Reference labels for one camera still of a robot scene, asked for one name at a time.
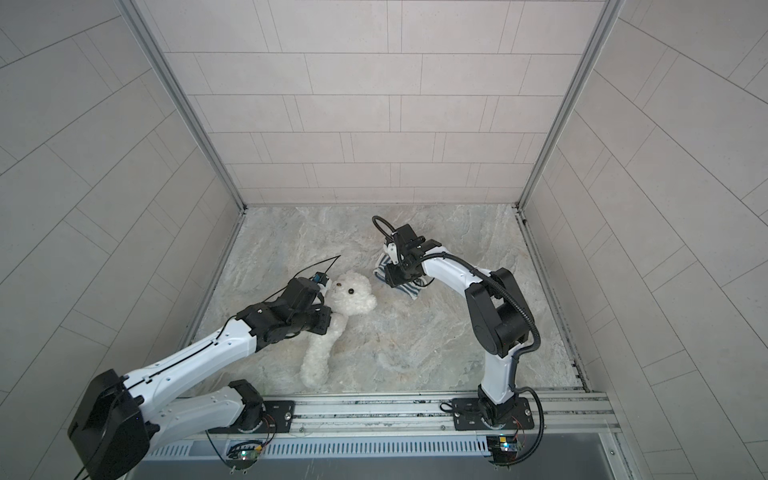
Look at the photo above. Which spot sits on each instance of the controller circuit board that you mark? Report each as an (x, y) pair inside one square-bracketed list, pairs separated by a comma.
[(503, 450), (244, 455)]

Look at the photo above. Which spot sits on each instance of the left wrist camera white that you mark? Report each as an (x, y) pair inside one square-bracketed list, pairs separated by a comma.
[(320, 278)]

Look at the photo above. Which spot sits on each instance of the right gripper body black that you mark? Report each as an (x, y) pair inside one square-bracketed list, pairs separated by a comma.
[(395, 268)]

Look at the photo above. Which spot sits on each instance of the left controller circuit board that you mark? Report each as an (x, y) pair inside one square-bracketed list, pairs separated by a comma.
[(244, 455)]

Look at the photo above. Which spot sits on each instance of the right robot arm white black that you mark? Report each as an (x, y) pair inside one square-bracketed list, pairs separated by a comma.
[(501, 320)]

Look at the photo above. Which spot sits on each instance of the right controller circuit board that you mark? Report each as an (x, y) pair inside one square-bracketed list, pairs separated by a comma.
[(503, 450)]

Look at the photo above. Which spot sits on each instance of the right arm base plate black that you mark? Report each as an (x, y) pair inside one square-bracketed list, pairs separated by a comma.
[(481, 414)]

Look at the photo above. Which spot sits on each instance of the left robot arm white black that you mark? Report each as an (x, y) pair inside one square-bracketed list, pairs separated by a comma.
[(122, 418)]

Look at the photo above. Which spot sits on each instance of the aluminium mounting rail frame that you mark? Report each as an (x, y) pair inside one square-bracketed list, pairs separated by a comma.
[(554, 411)]

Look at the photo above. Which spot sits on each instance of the blue white striped knit sweater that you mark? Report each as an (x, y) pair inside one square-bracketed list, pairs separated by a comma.
[(411, 289)]

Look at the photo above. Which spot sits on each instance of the ventilation grille strip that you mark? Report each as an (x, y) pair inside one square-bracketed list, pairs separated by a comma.
[(351, 447)]

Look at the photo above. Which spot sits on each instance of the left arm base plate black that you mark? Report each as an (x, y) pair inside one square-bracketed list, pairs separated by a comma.
[(269, 417)]

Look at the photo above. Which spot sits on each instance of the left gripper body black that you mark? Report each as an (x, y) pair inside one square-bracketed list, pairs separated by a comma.
[(318, 313)]

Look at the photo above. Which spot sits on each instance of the white teddy bear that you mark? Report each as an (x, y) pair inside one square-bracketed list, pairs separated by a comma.
[(350, 294)]

